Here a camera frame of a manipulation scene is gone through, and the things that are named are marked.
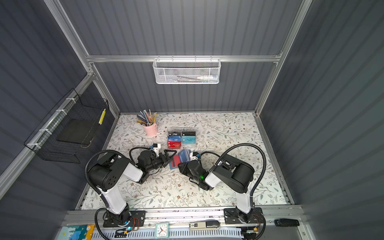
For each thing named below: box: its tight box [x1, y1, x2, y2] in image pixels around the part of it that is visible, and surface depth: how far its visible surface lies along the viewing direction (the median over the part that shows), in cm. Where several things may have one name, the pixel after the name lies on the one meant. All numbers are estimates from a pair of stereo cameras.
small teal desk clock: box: [155, 222, 170, 239], surface depth 70 cm
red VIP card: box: [167, 141, 182, 149], surface depth 101 cm
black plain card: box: [182, 131, 196, 136], surface depth 101 cm
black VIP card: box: [168, 131, 182, 137], surface depth 101 cm
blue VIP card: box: [167, 136, 181, 142], surface depth 101 cm
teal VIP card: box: [181, 136, 196, 144], surface depth 101 cm
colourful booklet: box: [57, 224, 95, 240], surface depth 71 cm
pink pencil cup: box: [142, 122, 158, 137], surface depth 106 cm
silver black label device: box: [189, 220, 221, 231], surface depth 70 cm
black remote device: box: [274, 218, 300, 227], surface depth 72 cm
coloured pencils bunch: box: [135, 109, 157, 127], surface depth 104 cm
